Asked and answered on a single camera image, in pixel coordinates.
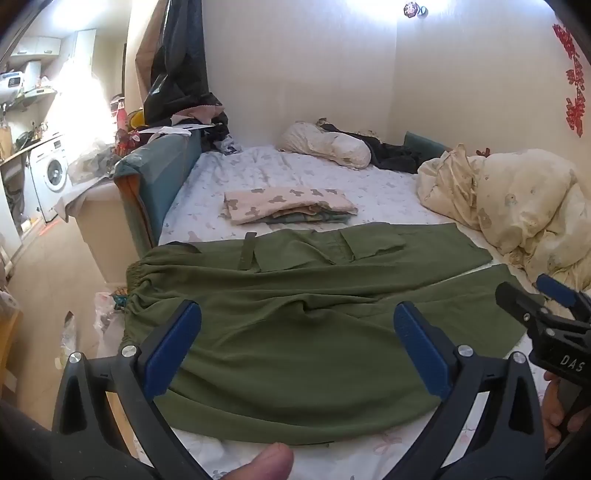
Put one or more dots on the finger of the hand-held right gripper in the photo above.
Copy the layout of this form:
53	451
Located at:
561	290
519	302

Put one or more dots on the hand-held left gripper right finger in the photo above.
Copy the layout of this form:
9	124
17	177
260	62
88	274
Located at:
418	346

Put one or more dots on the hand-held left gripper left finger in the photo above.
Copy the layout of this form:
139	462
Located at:
178	341

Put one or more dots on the green pants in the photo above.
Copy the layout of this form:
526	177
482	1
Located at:
286	323

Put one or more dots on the person's right hand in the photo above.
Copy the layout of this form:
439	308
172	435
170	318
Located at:
549	410

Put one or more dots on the person's left hand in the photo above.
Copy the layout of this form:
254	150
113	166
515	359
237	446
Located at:
272	464

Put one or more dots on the plastic bags on floor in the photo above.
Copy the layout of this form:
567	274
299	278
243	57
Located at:
104	318

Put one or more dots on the cream duvet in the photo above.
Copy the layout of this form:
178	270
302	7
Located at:
517	194

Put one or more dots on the wooden furniture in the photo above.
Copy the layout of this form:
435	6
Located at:
9	341

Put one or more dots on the stack of folded clothes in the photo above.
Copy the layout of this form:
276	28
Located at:
277	201

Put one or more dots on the teal cushion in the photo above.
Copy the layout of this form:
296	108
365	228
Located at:
429	145

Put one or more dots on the dark clothing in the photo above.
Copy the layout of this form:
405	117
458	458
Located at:
392	157

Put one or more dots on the crumpled clear plastic bag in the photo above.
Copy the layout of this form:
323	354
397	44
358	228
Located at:
92	161

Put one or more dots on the white floral bed sheet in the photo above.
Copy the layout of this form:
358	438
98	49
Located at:
286	170

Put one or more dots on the white washing machine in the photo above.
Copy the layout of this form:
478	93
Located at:
53	173

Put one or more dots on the pile of dark clothes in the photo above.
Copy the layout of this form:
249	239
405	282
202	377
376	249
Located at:
219	134

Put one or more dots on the white paper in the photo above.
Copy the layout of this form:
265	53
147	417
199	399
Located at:
175	129

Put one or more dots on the cream pillow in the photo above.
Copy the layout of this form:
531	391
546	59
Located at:
332	145

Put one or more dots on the red bottle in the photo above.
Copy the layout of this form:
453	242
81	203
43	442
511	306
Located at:
121	115

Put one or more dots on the black plastic bag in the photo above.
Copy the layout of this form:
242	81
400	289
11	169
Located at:
180	69

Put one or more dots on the brown paper bag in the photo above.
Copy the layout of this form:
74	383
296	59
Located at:
150	46

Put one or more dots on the red wall decoration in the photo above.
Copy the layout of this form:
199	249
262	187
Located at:
575	110

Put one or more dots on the white wall appliance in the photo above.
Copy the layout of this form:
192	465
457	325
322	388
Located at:
14	83

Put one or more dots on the small wall ornament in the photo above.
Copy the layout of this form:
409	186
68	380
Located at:
410	9

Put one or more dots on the white wall cabinet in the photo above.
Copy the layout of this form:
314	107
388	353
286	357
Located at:
46	45

